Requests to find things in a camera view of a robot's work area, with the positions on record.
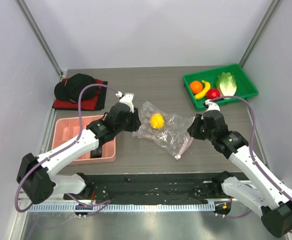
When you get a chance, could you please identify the clear zip top bag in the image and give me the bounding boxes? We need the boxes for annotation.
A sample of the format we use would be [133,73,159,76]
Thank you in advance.
[132,101,194,160]

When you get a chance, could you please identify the yellow toy lemon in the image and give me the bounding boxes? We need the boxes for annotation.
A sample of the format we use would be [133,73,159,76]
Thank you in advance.
[150,113,165,129]

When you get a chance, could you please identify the red toy apple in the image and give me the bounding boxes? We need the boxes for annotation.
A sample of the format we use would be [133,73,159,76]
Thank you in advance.
[206,88,221,99]

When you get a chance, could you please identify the orange toy orange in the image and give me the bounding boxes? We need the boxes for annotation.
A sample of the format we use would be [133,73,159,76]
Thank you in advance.
[189,80,203,95]

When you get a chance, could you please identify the yellow toy banana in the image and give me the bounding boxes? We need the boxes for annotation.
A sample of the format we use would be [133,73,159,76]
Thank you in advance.
[194,80,211,100]

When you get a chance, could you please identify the green toy lettuce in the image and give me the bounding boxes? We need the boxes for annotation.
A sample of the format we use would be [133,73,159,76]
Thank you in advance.
[215,72,237,96]

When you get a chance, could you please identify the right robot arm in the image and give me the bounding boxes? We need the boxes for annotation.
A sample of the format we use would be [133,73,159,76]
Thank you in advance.
[187,110,292,238]

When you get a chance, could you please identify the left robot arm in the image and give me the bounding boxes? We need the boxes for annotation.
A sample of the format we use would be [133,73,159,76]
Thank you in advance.
[16,102,141,205]

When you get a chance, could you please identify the red and black cloth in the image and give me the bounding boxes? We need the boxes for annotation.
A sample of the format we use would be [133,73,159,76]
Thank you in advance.
[52,78,108,111]

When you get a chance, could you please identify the dark rolled sock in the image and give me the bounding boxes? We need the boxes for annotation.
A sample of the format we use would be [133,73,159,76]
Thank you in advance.
[90,147,102,159]

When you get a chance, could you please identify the green plastic tray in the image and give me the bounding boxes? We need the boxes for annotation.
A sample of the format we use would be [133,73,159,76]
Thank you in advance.
[183,64,259,112]

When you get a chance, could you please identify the pink compartment organizer tray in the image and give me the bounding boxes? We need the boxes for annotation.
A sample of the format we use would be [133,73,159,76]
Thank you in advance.
[51,117,116,165]

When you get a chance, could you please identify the black cap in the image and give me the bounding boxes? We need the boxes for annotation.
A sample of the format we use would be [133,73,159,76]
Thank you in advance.
[54,73,97,103]

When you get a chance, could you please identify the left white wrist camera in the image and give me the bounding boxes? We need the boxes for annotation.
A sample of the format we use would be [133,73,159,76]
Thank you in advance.
[115,91,134,113]

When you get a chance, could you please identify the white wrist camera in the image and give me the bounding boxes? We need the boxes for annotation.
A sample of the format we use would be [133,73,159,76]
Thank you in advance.
[204,99,220,112]
[115,91,134,113]

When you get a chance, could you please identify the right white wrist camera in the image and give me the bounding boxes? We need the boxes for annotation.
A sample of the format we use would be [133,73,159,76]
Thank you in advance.
[204,99,220,112]

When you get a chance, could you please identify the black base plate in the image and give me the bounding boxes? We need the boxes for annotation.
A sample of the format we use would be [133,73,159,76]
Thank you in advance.
[63,171,254,206]

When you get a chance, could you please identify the white slotted cable duct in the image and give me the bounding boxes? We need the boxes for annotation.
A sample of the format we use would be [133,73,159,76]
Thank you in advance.
[28,201,215,213]

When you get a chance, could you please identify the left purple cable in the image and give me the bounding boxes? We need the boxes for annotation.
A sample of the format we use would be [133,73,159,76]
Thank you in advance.
[14,83,119,213]

